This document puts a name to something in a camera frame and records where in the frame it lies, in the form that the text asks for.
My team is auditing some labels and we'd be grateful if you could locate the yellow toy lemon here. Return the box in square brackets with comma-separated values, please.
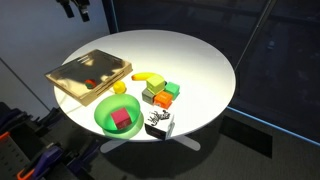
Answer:
[112, 80, 127, 95]

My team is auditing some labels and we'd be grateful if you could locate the red toy fruit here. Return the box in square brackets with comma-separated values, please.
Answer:
[83, 78, 97, 90]

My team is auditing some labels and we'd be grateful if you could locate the yellow toy banana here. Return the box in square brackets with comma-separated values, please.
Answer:
[130, 71, 161, 82]

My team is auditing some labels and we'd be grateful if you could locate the light wooden tray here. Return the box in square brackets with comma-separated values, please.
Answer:
[44, 48, 134, 108]

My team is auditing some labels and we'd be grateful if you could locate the lime green block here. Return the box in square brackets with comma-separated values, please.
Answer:
[145, 74, 167, 96]

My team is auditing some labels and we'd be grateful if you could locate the green plastic bowl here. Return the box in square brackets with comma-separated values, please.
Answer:
[93, 93, 142, 135]

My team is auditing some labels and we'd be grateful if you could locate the pink cube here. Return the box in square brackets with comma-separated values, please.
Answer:
[110, 107, 133, 131]

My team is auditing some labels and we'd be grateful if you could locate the dark green block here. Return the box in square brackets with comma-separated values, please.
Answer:
[163, 81, 181, 101]

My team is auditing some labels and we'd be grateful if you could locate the orange block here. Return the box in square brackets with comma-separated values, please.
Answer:
[153, 90, 175, 110]

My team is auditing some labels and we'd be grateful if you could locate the zebra print box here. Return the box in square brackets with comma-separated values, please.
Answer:
[143, 108, 176, 141]

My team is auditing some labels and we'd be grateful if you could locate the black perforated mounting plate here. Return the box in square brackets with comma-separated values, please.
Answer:
[0, 132, 38, 180]

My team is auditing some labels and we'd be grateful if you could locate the white table base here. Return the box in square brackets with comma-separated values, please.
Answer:
[99, 134, 202, 155]

